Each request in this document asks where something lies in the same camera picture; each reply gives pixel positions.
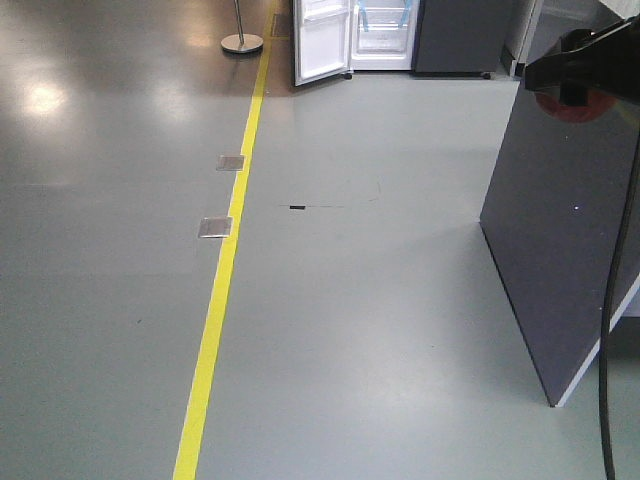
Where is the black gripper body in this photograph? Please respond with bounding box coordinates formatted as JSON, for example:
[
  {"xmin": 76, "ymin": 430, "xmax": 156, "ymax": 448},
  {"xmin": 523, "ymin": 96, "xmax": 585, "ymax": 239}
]
[{"xmin": 524, "ymin": 16, "xmax": 639, "ymax": 106}]

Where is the red yellow apple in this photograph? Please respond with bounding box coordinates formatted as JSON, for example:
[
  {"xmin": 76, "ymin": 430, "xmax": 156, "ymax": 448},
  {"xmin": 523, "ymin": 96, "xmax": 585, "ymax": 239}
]
[{"xmin": 535, "ymin": 90, "xmax": 618, "ymax": 123}]

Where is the grey fridge body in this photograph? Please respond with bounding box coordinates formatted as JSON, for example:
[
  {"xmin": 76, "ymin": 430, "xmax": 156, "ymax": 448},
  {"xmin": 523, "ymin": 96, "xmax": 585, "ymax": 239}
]
[{"xmin": 349, "ymin": 0, "xmax": 519, "ymax": 76}]

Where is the white fridge door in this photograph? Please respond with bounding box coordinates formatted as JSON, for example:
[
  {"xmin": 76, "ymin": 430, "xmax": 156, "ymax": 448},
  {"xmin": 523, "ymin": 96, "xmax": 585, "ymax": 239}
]
[{"xmin": 292, "ymin": 0, "xmax": 352, "ymax": 87}]

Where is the dark grey kitchen island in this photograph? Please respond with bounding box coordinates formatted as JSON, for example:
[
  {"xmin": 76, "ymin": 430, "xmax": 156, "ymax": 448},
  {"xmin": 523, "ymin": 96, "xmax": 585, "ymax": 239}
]
[{"xmin": 480, "ymin": 88, "xmax": 639, "ymax": 407}]

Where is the silver sign stand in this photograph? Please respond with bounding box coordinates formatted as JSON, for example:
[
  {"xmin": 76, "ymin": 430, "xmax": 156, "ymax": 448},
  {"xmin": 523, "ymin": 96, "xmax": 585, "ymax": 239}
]
[{"xmin": 220, "ymin": 0, "xmax": 264, "ymax": 55}]

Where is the metal floor socket plate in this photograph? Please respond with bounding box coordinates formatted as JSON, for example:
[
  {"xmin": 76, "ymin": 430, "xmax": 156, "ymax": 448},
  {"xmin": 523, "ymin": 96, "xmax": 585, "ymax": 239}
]
[
  {"xmin": 216, "ymin": 155, "xmax": 246, "ymax": 172},
  {"xmin": 198, "ymin": 217, "xmax": 233, "ymax": 238}
]

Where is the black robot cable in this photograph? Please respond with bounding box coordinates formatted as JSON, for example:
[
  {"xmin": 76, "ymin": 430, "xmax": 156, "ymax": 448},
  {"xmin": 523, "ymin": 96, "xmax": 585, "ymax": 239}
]
[{"xmin": 597, "ymin": 144, "xmax": 640, "ymax": 480}]

